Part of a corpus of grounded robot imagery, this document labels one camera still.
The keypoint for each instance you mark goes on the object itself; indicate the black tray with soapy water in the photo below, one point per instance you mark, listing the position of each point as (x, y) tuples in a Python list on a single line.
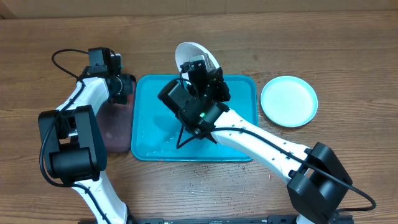
[(114, 119)]

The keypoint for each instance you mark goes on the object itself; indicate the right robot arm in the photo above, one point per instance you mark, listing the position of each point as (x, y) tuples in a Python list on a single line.
[(316, 180)]

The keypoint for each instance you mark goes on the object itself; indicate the light blue plate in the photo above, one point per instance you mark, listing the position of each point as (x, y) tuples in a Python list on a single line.
[(289, 101)]

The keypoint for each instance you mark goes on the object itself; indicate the teal plastic serving tray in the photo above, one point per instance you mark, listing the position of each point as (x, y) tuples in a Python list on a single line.
[(155, 128)]

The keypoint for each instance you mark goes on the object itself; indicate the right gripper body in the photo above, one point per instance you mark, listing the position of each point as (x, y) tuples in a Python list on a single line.
[(222, 94)]

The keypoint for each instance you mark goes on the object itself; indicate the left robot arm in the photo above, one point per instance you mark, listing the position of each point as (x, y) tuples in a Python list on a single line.
[(73, 153)]

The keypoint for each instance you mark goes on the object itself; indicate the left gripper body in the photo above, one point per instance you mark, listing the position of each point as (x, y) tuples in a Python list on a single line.
[(125, 86)]

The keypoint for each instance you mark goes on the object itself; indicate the white plate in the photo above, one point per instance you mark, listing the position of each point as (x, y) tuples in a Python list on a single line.
[(187, 50)]

